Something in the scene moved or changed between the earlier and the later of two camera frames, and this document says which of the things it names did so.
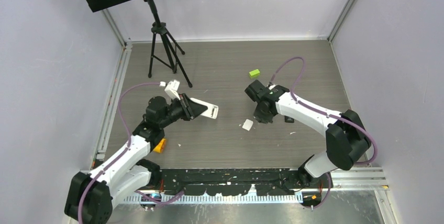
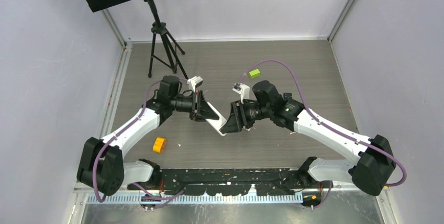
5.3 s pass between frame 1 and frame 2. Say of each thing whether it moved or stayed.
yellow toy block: stayed
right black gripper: moved
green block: stayed
